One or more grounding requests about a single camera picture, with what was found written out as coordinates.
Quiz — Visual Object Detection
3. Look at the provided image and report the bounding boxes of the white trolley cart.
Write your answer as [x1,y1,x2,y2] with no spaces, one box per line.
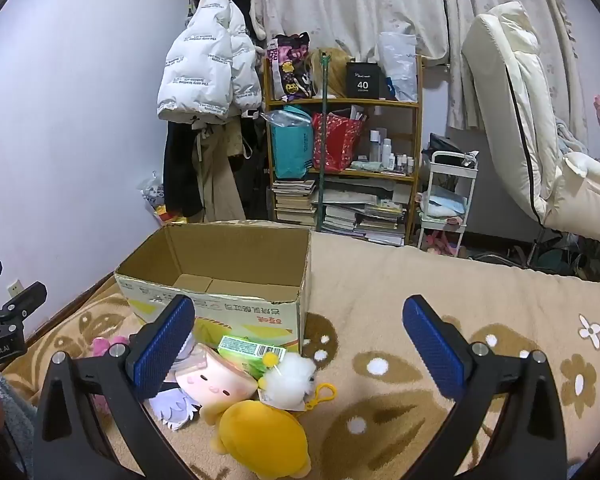
[417,150,479,256]

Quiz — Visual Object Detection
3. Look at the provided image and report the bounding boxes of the white puffer jacket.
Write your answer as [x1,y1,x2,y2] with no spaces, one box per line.
[156,0,263,123]

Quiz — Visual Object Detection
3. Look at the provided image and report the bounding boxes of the wooden shelf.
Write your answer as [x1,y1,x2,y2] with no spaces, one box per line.
[264,55,423,248]

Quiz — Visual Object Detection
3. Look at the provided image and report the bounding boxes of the printed cardboard box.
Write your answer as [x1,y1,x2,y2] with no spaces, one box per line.
[114,222,313,356]

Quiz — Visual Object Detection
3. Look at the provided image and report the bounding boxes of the white plastic bag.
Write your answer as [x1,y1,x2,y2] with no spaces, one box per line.
[378,31,419,102]

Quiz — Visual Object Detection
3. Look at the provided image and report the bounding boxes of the black coat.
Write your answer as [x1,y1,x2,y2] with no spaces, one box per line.
[162,120,205,223]

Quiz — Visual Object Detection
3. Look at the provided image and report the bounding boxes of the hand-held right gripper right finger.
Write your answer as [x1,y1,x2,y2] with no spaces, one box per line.
[402,295,568,480]

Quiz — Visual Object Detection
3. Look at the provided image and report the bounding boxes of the black bag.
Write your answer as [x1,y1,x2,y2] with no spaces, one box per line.
[427,132,478,168]

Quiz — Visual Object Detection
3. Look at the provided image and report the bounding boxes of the clear plastic bag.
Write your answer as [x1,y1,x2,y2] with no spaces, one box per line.
[260,109,313,128]

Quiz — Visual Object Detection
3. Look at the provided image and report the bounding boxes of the stack of books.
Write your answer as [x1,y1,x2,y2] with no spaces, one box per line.
[271,178,317,226]

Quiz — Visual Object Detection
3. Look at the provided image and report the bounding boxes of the cream floral curtain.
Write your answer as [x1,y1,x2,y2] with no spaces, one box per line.
[252,0,581,131]

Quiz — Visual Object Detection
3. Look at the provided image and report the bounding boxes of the group of cosmetic bottles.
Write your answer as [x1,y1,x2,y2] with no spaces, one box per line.
[367,127,416,171]

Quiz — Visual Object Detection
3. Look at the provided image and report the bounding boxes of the blond wig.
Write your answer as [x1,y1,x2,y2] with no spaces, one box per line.
[305,47,353,101]

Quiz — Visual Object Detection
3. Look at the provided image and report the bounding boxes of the yellow plastic keychain clip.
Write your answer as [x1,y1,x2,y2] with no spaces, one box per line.
[304,384,338,411]

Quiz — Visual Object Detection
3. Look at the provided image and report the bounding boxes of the teal bag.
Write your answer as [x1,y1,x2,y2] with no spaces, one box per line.
[270,105,315,181]

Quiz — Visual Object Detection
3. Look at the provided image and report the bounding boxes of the beige coat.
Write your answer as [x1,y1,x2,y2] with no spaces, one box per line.
[192,122,261,223]

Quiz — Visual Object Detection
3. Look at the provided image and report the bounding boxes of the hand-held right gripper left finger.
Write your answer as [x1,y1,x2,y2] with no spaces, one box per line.
[32,294,197,480]

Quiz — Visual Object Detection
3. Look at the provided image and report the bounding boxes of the green tissue packet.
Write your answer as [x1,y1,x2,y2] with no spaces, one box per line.
[217,335,287,381]

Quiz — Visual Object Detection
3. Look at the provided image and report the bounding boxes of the black box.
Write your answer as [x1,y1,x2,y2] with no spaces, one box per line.
[345,61,381,99]

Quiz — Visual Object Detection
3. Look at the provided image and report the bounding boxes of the white fluffy plush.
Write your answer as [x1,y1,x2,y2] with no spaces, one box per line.
[257,351,318,408]

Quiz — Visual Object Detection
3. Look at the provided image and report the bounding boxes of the green pole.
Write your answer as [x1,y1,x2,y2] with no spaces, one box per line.
[314,52,333,233]

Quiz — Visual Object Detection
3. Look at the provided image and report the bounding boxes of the colourful printed bag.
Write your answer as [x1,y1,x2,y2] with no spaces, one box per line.
[267,34,313,102]

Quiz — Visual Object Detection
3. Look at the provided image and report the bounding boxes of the pile of magazines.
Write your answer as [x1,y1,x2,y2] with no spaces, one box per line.
[322,177,411,247]

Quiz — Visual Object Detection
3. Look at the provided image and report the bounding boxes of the purple haired plush doll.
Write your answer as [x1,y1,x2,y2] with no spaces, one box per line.
[152,345,202,432]

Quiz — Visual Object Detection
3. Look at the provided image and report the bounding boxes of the red gift bag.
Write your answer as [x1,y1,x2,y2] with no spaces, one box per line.
[311,110,366,172]

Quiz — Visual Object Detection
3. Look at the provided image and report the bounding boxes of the white recliner chair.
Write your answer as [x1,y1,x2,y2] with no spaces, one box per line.
[461,1,600,246]

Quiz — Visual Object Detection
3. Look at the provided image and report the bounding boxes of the small pink plush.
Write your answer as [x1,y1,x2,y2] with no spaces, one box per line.
[91,336,131,411]

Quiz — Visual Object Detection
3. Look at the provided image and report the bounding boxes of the colourful snack bags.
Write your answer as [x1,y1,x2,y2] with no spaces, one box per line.
[140,172,188,226]

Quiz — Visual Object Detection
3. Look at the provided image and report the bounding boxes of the pink roll cake plush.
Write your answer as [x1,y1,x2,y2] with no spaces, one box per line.
[175,342,258,411]

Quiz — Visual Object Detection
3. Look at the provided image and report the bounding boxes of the yellow plush toy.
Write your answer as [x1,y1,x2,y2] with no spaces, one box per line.
[200,400,312,478]

